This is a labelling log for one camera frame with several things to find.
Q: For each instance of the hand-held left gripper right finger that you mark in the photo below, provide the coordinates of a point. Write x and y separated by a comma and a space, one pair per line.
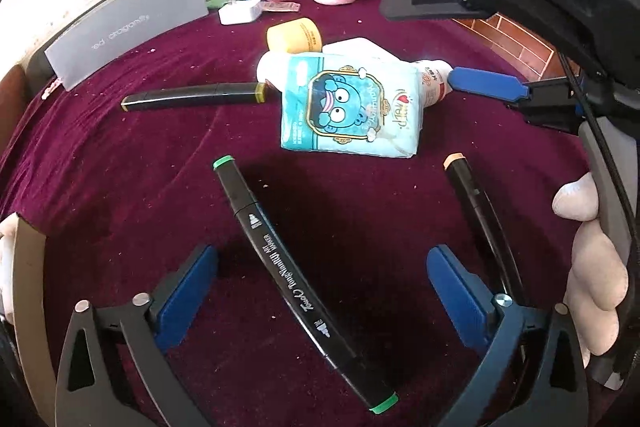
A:
455, 287

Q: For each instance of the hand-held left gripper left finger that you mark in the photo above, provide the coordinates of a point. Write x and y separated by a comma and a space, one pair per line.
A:
187, 292

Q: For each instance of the green cap black marker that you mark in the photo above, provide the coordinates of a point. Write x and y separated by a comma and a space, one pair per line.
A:
280, 267

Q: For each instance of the orange cap black marker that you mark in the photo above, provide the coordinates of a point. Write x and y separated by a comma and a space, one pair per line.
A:
470, 192

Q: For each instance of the blue cartoon tissue pack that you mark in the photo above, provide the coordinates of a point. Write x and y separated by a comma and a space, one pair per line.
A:
350, 107

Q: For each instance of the white bottle yellow cap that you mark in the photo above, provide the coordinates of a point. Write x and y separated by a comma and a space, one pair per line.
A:
292, 34

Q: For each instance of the olive cap black marker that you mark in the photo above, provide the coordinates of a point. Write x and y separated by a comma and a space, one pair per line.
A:
190, 96

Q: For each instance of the person's right hand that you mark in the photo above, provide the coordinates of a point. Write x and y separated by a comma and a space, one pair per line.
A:
595, 277

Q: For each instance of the maroon blanket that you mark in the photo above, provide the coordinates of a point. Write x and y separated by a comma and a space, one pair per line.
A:
125, 187

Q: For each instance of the small pinkish sachet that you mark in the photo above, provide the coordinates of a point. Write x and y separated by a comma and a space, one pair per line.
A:
281, 7

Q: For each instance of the white charger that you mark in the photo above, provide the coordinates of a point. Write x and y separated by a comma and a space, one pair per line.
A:
240, 13

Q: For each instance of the long grey box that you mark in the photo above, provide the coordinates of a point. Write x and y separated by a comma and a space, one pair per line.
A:
130, 22

